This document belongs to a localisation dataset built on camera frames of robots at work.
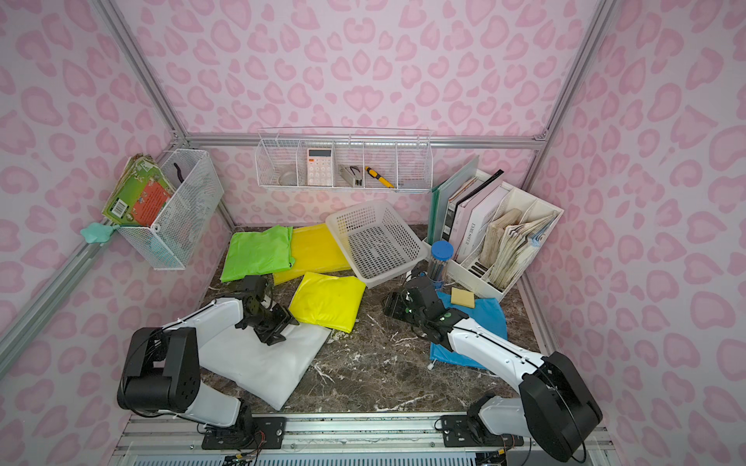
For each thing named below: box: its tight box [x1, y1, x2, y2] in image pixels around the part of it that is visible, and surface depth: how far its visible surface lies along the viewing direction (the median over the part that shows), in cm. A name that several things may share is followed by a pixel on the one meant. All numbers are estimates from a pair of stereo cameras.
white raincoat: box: [199, 324, 332, 411], surface depth 84 cm
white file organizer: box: [452, 181, 565, 302], surface depth 94 cm
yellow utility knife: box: [365, 166, 396, 189], surface depth 100 cm
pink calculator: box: [306, 147, 334, 187], surface depth 97 cm
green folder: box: [427, 154, 480, 245], surface depth 93 cm
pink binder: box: [449, 169, 505, 261], surface depth 88 cm
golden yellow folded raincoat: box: [272, 223, 351, 286], surface depth 108 cm
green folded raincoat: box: [220, 224, 296, 283], surface depth 110 cm
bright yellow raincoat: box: [288, 271, 367, 334], surface depth 95 cm
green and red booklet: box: [101, 152, 176, 228], surface depth 73 cm
